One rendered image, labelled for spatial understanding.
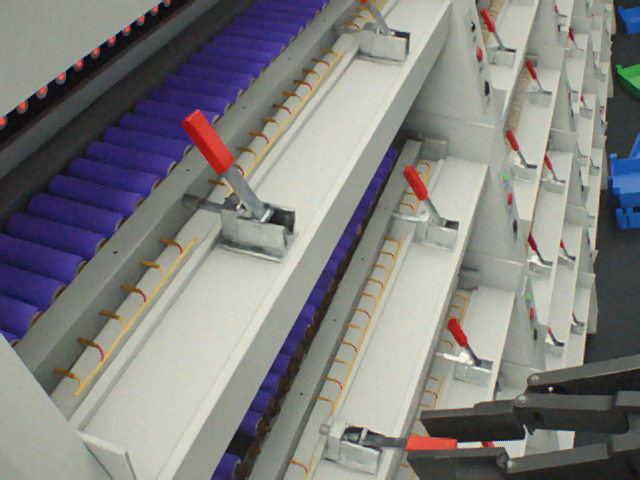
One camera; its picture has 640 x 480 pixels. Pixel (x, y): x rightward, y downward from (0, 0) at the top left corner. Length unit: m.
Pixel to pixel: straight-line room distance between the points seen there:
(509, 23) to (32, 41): 1.03
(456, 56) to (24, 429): 0.64
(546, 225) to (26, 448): 1.23
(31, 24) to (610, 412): 0.38
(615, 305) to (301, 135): 1.63
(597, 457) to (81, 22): 0.36
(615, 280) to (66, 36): 1.96
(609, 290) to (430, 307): 1.49
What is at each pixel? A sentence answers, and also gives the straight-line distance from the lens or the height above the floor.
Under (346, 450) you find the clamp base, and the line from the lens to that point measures 0.53.
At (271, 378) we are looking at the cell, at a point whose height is 1.02.
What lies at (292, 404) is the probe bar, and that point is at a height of 1.02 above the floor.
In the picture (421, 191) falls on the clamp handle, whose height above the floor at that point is 1.04.
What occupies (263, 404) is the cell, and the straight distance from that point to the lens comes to 0.55.
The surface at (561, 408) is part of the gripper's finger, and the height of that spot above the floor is 1.02.
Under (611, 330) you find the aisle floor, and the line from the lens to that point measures 1.99.
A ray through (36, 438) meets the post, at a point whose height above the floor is 1.24.
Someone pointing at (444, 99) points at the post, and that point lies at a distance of 0.82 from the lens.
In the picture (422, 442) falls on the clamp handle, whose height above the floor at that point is 1.00.
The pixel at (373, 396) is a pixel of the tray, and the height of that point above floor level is 0.98.
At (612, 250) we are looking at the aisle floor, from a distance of 2.26.
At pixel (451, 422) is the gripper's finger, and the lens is 0.51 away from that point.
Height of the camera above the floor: 1.39
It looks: 32 degrees down
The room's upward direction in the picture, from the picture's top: 21 degrees counter-clockwise
